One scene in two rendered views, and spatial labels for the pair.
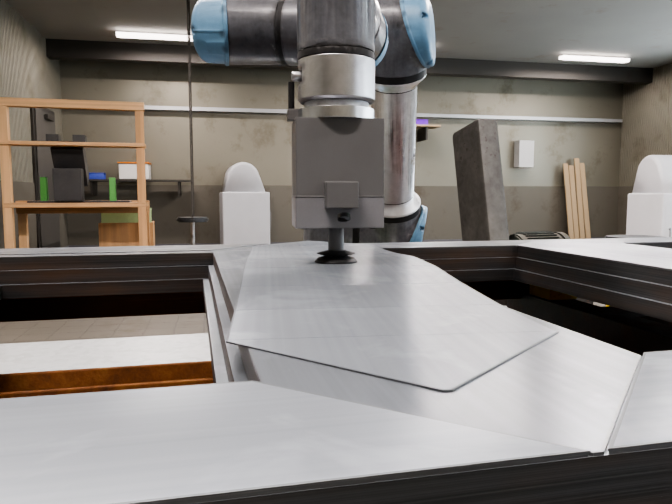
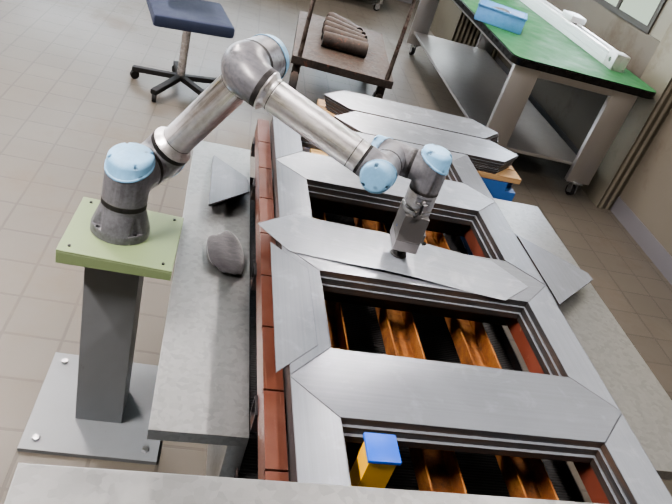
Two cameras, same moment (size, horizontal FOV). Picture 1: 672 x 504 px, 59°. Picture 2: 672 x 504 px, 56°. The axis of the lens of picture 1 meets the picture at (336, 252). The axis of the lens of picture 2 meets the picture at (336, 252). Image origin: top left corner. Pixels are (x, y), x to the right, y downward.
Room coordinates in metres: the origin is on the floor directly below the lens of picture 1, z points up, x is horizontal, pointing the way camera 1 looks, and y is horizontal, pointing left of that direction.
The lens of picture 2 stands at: (0.82, 1.41, 1.73)
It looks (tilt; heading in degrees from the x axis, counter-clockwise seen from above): 33 degrees down; 267
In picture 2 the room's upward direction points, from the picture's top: 18 degrees clockwise
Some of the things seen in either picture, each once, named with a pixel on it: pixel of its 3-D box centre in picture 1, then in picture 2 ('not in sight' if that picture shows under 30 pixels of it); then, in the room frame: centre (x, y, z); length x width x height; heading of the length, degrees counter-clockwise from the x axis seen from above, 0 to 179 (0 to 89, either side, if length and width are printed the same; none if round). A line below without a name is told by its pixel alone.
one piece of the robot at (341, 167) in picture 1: (334, 167); (414, 225); (0.58, 0.00, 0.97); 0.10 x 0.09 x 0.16; 8
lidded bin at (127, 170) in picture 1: (135, 171); not in sight; (9.58, 3.21, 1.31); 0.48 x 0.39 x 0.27; 102
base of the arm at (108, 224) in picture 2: not in sight; (122, 214); (1.31, 0.02, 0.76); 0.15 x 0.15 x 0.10
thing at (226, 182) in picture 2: not in sight; (229, 181); (1.13, -0.41, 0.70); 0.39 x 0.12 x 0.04; 104
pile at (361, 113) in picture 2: not in sight; (419, 131); (0.52, -1.04, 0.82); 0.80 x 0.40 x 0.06; 14
